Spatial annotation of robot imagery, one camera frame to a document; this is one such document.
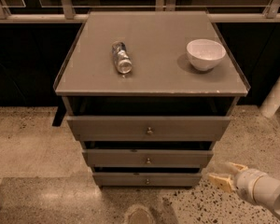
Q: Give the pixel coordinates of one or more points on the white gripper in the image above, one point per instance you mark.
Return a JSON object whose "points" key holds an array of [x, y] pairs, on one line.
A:
{"points": [[246, 182]]}

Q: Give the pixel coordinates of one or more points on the grey drawer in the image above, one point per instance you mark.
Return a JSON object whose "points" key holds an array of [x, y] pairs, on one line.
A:
{"points": [[146, 179], [136, 128], [147, 158]]}

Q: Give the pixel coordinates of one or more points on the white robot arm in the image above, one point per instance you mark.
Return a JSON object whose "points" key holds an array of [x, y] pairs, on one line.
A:
{"points": [[266, 190]]}

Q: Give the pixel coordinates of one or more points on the grey drawer cabinet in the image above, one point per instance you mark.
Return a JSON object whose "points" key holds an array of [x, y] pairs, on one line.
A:
{"points": [[161, 83]]}

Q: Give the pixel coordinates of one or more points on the grey bottom drawer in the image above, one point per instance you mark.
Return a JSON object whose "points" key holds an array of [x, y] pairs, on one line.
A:
{"points": [[146, 179]]}

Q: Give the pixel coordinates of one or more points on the grey top drawer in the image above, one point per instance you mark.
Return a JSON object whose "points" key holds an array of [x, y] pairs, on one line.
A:
{"points": [[136, 128]]}

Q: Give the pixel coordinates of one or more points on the white ceramic bowl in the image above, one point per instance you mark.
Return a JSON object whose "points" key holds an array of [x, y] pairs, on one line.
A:
{"points": [[205, 54]]}

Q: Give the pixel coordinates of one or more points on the metal window railing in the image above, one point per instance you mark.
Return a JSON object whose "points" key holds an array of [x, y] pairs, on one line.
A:
{"points": [[77, 10]]}

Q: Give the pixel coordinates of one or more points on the white cylindrical post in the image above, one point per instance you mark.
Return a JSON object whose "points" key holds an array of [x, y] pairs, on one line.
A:
{"points": [[272, 101]]}

